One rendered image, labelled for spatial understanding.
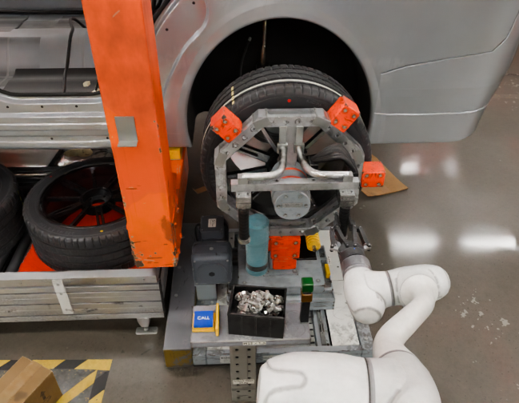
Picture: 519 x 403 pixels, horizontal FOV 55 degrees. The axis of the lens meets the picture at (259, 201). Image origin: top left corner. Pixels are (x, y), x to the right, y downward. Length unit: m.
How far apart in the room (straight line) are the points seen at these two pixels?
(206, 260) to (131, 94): 0.90
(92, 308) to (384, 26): 1.70
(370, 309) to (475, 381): 1.12
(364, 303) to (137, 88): 0.90
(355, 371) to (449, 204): 2.49
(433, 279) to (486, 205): 1.99
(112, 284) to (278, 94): 1.08
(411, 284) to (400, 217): 1.72
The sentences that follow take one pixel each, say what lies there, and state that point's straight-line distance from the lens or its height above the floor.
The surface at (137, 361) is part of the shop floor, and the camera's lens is 2.39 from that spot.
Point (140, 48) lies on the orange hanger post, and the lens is 1.51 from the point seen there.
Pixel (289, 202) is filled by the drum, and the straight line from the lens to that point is 1.72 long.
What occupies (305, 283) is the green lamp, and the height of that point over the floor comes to 0.66.
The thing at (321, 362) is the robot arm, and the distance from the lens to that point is 0.93.
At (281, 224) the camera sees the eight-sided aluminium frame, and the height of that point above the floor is 0.61.
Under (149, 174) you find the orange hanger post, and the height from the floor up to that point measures 0.96.
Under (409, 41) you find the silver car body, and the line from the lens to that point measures 2.15.
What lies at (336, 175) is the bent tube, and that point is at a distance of 1.63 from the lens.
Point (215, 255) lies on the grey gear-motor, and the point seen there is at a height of 0.40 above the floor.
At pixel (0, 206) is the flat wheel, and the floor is 0.50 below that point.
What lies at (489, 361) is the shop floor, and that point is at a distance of 2.56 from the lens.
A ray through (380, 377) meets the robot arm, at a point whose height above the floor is 1.16.
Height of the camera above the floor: 1.93
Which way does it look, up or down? 38 degrees down
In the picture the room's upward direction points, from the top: straight up
